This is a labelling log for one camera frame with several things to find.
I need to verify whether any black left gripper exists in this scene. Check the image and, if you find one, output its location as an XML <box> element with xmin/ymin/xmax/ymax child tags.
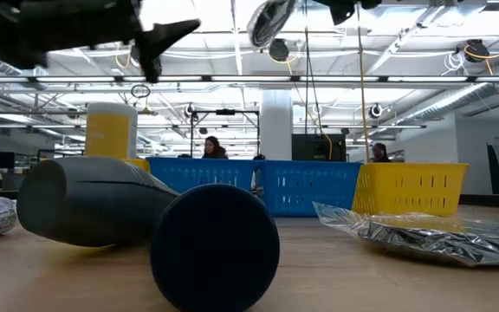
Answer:
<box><xmin>0</xmin><ymin>0</ymin><xmax>163</xmax><ymax>84</ymax></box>

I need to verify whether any large grey plastic bottle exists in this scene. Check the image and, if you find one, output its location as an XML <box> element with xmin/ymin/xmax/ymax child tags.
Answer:
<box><xmin>16</xmin><ymin>155</ymin><xmax>180</xmax><ymax>248</ymax></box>

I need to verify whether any dark blue cylindrical bottle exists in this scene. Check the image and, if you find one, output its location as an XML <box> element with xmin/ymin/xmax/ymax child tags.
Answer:
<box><xmin>149</xmin><ymin>183</ymin><xmax>281</xmax><ymax>312</ymax></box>

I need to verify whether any silver foil pouch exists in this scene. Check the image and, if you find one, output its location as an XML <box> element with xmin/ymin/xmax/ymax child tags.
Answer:
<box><xmin>312</xmin><ymin>201</ymin><xmax>499</xmax><ymax>268</ymax></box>

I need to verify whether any yellow bottle with white cap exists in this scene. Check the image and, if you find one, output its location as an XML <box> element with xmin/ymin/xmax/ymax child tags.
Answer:
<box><xmin>84</xmin><ymin>102</ymin><xmax>139</xmax><ymax>160</ymax></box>

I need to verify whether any yellow plastic basket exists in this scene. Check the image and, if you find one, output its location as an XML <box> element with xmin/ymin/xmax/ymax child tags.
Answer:
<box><xmin>121</xmin><ymin>158</ymin><xmax>152</xmax><ymax>173</ymax></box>
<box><xmin>352</xmin><ymin>162</ymin><xmax>470</xmax><ymax>217</ymax></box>

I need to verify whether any person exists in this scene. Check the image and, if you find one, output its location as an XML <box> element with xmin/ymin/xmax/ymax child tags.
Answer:
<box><xmin>370</xmin><ymin>142</ymin><xmax>392</xmax><ymax>164</ymax></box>
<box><xmin>201</xmin><ymin>135</ymin><xmax>229</xmax><ymax>160</ymax></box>

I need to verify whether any blue plastic basket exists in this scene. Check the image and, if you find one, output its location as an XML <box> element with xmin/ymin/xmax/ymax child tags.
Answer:
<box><xmin>146</xmin><ymin>156</ymin><xmax>260</xmax><ymax>196</ymax></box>
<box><xmin>256</xmin><ymin>159</ymin><xmax>362</xmax><ymax>218</ymax></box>

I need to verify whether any white building column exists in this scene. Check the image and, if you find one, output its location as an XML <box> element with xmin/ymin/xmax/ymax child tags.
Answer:
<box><xmin>260</xmin><ymin>89</ymin><xmax>294</xmax><ymax>161</ymax></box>

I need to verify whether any black cabinet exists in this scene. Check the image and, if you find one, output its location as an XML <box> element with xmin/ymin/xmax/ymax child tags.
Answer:
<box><xmin>291</xmin><ymin>133</ymin><xmax>347</xmax><ymax>163</ymax></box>

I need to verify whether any black leaning panel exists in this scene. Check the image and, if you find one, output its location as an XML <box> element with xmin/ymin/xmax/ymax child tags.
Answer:
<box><xmin>486</xmin><ymin>142</ymin><xmax>499</xmax><ymax>195</ymax></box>

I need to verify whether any black cable loop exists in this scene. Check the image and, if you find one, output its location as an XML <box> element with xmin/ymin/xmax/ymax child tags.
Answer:
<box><xmin>130</xmin><ymin>83</ymin><xmax>152</xmax><ymax>99</ymax></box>

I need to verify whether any black hanging cable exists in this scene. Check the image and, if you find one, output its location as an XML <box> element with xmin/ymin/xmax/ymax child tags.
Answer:
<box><xmin>302</xmin><ymin>0</ymin><xmax>325</xmax><ymax>135</ymax></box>

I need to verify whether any yellow hanging cable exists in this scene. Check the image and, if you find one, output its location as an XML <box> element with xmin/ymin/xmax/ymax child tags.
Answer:
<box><xmin>356</xmin><ymin>3</ymin><xmax>371</xmax><ymax>164</ymax></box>

